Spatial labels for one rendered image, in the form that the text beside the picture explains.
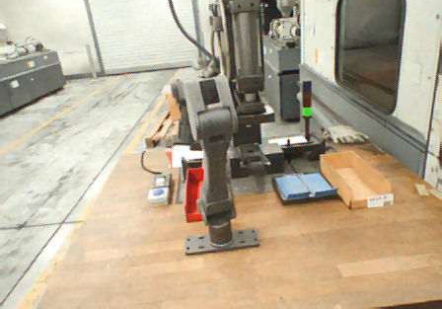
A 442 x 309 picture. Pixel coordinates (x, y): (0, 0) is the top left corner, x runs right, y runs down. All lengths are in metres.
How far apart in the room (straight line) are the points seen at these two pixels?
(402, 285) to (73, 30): 10.87
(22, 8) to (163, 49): 4.20
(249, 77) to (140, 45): 9.54
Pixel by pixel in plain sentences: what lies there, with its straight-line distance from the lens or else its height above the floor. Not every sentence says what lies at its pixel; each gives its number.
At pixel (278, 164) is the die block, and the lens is 1.23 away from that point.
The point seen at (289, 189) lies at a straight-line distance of 1.10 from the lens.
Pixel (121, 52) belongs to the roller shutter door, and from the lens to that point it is 10.76.
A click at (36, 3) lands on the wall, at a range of 11.61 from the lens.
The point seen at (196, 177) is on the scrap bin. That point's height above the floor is 0.92.
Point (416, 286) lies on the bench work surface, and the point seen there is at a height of 0.90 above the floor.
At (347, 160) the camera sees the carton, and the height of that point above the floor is 0.94.
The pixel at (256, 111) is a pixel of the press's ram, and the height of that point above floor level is 1.15.
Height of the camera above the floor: 1.48
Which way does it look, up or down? 21 degrees down
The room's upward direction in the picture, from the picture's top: 7 degrees counter-clockwise
